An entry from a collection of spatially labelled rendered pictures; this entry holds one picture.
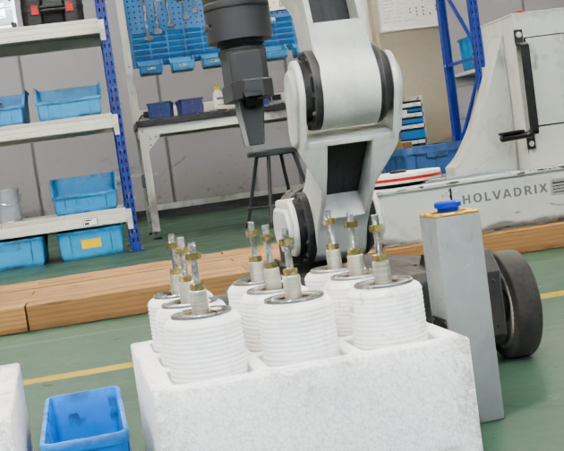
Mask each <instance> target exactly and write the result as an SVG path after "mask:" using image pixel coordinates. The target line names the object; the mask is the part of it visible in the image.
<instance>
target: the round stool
mask: <svg viewBox="0 0 564 451"><path fill-rule="evenodd" d="M295 151H297V149H296V148H294V147H285V148H279V149H266V150H260V151H254V152H249V153H247V158H249V157H254V165H253V172H252V188H251V195H250V203H249V207H248V209H249V210H248V218H247V222H251V217H252V209H264V208H269V229H271V228H274V226H273V208H275V207H276V202H275V201H272V188H271V169H270V156H276V155H279V157H280V161H281V165H282V169H283V174H284V177H285V181H286V188H287V190H290V185H289V181H288V177H287V173H286V166H285V161H284V158H283V154H289V153H292V155H293V157H294V160H295V163H296V165H297V168H298V170H299V172H300V175H301V177H302V179H303V182H304V183H305V175H304V173H303V169H302V168H301V165H300V163H299V161H298V158H297V156H296V154H295ZM258 157H267V170H268V189H269V202H267V203H261V204H256V205H253V204H252V203H253V194H254V187H255V179H256V172H257V164H258Z"/></svg>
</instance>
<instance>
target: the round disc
mask: <svg viewBox="0 0 564 451"><path fill-rule="evenodd" d="M439 177H441V170H440V168H439V167H433V168H424V169H415V170H408V171H406V170H405V169H401V170H395V171H390V172H389V173H387V174H381V175H380V176H379V178H378V180H377V182H376V183H375V187H374V190H379V189H388V188H396V187H403V186H409V185H416V184H421V183H422V181H426V180H430V179H434V178H439Z"/></svg>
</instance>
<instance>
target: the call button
mask: <svg viewBox="0 0 564 451"><path fill-rule="evenodd" d="M433 205H434V208H436V209H437V211H438V213H442V212H450V211H456V210H459V207H458V206H461V200H445V201H439V202H435V203H434V204H433Z"/></svg>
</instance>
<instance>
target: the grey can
mask: <svg viewBox="0 0 564 451"><path fill-rule="evenodd" d="M19 195H20V196H21V194H20V192H19V188H15V189H9V190H1V191H0V225H1V224H8V223H14V222H20V221H23V219H22V212H21V202H20V199H21V198H20V196H19Z"/></svg>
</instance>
